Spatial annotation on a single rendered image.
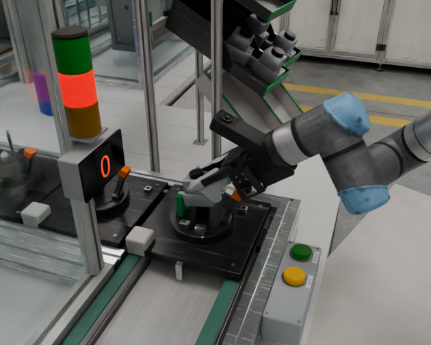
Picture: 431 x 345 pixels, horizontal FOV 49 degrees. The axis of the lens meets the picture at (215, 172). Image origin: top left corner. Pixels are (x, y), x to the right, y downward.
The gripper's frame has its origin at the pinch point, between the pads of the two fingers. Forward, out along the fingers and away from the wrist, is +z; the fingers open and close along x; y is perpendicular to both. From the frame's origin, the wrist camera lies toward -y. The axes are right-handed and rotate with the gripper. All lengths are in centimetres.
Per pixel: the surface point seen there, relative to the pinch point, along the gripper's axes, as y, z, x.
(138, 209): 0.5, 17.5, -0.5
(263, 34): -12.7, -12.3, 42.6
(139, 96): -16, 58, 80
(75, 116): -23.3, -5.6, -21.3
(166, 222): 5.2, 11.3, -2.6
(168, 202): 3.7, 13.3, 4.2
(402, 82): 120, 24, 368
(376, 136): 110, 36, 250
